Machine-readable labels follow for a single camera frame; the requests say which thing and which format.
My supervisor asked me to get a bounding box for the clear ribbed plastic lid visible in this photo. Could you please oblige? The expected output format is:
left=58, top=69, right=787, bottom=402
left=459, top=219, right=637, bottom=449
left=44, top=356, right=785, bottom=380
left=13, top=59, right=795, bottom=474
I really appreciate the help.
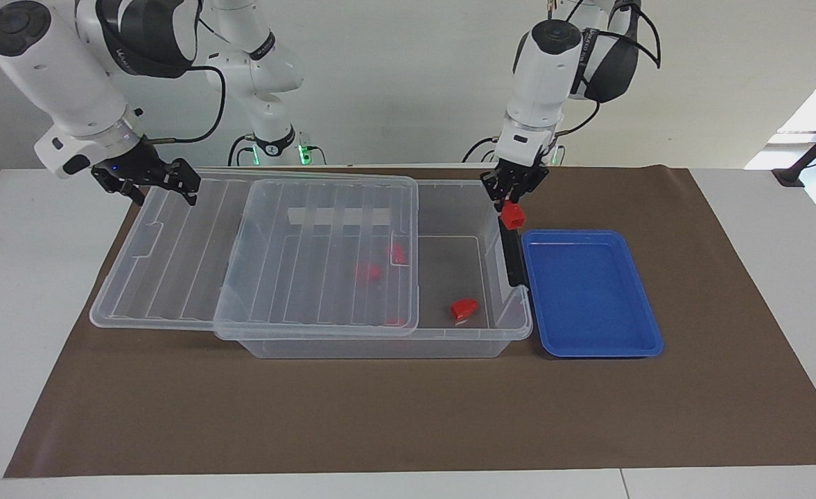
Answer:
left=89, top=168, right=420, bottom=338

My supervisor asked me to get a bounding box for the blue plastic tray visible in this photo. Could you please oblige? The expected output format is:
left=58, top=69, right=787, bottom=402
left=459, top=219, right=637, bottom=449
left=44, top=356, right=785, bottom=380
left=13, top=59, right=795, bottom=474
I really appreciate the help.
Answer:
left=521, top=229, right=664, bottom=359

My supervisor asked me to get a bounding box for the clear plastic storage box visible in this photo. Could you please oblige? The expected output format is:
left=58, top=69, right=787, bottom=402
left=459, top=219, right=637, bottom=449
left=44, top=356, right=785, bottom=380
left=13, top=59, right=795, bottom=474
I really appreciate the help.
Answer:
left=212, top=179, right=535, bottom=360

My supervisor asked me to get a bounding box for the brown table mat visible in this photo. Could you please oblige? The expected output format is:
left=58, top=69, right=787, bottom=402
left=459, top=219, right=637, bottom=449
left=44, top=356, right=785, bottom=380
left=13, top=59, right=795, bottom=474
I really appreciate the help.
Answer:
left=3, top=165, right=816, bottom=479

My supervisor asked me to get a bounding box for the black stand with pole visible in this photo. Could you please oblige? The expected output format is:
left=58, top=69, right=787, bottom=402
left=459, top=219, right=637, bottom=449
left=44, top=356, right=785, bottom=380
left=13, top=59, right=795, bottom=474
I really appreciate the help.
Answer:
left=772, top=111, right=816, bottom=188

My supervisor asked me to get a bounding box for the black base cable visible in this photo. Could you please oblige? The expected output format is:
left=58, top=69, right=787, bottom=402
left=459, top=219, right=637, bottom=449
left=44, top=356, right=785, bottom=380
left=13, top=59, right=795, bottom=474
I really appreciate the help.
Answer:
left=227, top=134, right=259, bottom=167
left=462, top=137, right=502, bottom=164

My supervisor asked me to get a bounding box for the black box latch handle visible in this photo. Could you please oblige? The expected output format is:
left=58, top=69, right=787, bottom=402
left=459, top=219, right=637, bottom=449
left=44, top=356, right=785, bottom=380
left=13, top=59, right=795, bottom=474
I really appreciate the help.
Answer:
left=498, top=216, right=528, bottom=288

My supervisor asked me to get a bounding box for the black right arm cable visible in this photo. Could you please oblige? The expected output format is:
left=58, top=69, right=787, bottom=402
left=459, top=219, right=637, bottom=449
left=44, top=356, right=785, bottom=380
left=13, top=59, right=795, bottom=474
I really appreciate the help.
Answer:
left=148, top=62, right=227, bottom=145

